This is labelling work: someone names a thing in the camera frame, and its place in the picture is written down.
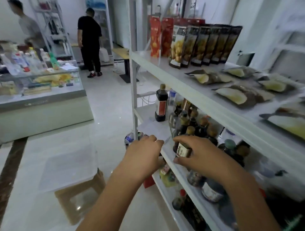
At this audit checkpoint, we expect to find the red snack packet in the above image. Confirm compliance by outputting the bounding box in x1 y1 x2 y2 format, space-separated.
161 17 174 57
150 16 162 58

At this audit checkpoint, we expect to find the large dark white-label bottle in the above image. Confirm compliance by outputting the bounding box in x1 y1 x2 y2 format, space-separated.
201 178 227 203

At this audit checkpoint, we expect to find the clear plastic water bottle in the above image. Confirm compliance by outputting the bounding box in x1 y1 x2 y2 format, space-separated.
124 131 146 149

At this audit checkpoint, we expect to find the red carton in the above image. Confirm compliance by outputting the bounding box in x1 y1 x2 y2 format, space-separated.
143 176 156 189

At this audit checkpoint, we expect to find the small clear bottle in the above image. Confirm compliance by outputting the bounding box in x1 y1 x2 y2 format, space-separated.
168 89 178 106

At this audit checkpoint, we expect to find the glass display counter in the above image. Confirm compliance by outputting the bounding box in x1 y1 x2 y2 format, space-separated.
0 59 94 144

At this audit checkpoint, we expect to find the cluster of dark sauce bottles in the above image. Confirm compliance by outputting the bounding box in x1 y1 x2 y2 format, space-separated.
168 99 251 167

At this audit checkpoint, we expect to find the wooden top table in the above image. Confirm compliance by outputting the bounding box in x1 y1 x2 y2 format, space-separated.
112 48 140 84

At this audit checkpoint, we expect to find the small brown-capped sauce bottle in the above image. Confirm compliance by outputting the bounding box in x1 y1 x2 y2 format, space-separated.
173 126 196 158

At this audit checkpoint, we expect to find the glass-door refrigerator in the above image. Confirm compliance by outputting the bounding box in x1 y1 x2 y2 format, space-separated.
86 0 114 66

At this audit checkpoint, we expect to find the row of dark snack packets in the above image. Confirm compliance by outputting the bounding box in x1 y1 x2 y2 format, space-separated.
169 24 243 69

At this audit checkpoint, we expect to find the white metal shelf unit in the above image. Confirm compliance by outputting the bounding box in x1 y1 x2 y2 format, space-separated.
129 0 305 231

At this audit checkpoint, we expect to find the person's left hand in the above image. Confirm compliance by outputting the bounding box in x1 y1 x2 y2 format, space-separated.
120 135 166 184

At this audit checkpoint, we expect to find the white wire rack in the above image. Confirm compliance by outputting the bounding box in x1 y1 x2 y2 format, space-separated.
29 0 75 60

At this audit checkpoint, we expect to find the flat vacuum food packet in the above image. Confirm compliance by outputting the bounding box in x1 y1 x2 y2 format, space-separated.
224 66 258 79
259 107 305 141
214 85 275 108
258 76 297 93
185 69 235 85

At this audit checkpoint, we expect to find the round dark glass bottle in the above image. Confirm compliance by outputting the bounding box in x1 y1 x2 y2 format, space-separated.
187 169 207 187

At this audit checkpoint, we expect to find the person's right forearm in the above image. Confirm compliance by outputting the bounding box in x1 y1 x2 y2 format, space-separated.
222 167 282 231

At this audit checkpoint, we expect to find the red-capped dark bottle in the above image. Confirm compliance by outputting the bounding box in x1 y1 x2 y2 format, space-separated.
172 189 208 231

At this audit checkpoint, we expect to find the tall red-label soy sauce bottle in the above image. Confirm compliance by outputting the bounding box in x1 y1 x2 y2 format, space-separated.
155 84 169 122

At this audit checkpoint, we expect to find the brown cardboard box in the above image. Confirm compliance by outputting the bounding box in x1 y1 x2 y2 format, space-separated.
54 168 107 225

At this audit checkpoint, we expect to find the group of bottles on counter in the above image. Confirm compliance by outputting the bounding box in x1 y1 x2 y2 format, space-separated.
0 46 60 75

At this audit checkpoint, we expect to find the person's right hand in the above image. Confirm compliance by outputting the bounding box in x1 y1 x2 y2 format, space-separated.
173 136 241 186

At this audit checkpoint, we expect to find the person's left forearm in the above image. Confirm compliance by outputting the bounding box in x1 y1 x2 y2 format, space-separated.
76 164 153 231

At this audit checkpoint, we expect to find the yellow green packet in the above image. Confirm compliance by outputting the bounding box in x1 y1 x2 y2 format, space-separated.
159 164 177 188

